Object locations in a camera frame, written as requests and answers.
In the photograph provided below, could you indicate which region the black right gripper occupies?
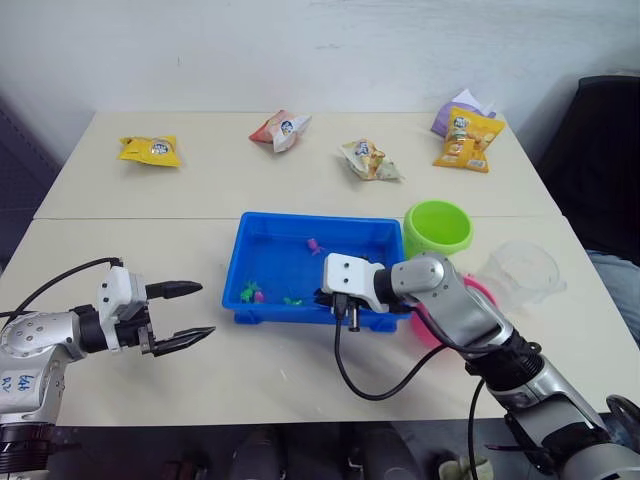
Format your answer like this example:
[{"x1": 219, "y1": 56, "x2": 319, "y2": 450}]
[{"x1": 313, "y1": 288, "x2": 374, "y2": 312}]

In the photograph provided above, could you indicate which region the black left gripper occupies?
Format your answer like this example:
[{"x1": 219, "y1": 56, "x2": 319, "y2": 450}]
[{"x1": 107, "y1": 280, "x2": 217, "y2": 358}]

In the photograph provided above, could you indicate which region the blue plastic tub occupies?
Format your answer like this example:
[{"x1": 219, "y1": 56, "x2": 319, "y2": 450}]
[{"x1": 221, "y1": 211, "x2": 414, "y2": 335}]

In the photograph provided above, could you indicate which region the green plastic bucket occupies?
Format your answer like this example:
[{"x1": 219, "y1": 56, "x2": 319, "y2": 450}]
[{"x1": 403, "y1": 198, "x2": 474, "y2": 259}]

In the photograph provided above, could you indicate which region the pink plastic bucket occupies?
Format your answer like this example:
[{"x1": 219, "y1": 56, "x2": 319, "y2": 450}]
[{"x1": 410, "y1": 271, "x2": 502, "y2": 347}]

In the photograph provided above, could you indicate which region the clear plastic cup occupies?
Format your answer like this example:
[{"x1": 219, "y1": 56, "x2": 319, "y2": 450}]
[{"x1": 474, "y1": 239, "x2": 569, "y2": 307}]

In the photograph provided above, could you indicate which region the pale yellow snack bag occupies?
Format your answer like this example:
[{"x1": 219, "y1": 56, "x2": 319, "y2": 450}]
[{"x1": 339, "y1": 139, "x2": 407, "y2": 183}]

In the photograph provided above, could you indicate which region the dark rounded shape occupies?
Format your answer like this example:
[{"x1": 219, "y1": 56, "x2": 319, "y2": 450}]
[
  {"x1": 359, "y1": 424, "x2": 419, "y2": 480},
  {"x1": 603, "y1": 393, "x2": 640, "y2": 454}
]

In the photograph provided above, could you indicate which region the orange white snack bag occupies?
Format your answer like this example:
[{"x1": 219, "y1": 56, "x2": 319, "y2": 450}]
[{"x1": 248, "y1": 109, "x2": 312, "y2": 153}]

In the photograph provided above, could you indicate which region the yellow chips bag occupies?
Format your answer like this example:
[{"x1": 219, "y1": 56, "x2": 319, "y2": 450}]
[{"x1": 432, "y1": 105, "x2": 507, "y2": 175}]

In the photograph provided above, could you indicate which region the dark grey pegboard panel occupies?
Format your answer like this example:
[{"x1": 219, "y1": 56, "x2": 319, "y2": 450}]
[{"x1": 0, "y1": 92, "x2": 64, "y2": 264}]

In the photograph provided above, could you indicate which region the pale green rounded object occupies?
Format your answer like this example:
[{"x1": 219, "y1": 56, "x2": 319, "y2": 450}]
[{"x1": 438, "y1": 454, "x2": 494, "y2": 480}]

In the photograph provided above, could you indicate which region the purple snack bag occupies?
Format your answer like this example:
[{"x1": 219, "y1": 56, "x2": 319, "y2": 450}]
[{"x1": 430, "y1": 88, "x2": 499, "y2": 140}]

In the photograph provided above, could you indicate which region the person's leg in jeans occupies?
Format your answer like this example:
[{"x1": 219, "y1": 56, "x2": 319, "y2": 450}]
[{"x1": 586, "y1": 249, "x2": 640, "y2": 347}]

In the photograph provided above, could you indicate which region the black chair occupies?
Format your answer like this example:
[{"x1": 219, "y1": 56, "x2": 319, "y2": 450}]
[{"x1": 533, "y1": 74, "x2": 640, "y2": 254}]

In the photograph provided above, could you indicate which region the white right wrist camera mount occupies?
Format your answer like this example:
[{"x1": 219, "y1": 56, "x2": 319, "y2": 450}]
[{"x1": 320, "y1": 252, "x2": 397, "y2": 314}]

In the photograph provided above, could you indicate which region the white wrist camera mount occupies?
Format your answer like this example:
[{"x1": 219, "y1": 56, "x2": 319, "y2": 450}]
[
  {"x1": 320, "y1": 252, "x2": 397, "y2": 314},
  {"x1": 96, "y1": 266, "x2": 149, "y2": 324}
]

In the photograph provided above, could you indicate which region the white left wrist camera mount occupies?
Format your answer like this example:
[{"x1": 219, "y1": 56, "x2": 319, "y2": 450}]
[{"x1": 96, "y1": 266, "x2": 149, "y2": 324}]

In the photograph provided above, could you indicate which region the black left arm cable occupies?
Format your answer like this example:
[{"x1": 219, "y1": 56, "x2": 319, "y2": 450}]
[{"x1": 0, "y1": 256, "x2": 125, "y2": 321}]

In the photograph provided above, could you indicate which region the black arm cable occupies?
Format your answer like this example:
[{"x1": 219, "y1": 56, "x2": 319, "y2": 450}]
[
  {"x1": 333, "y1": 293, "x2": 544, "y2": 472},
  {"x1": 0, "y1": 256, "x2": 125, "y2": 321}
]

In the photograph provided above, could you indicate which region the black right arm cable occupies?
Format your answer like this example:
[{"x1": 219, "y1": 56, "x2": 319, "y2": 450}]
[{"x1": 333, "y1": 293, "x2": 544, "y2": 472}]

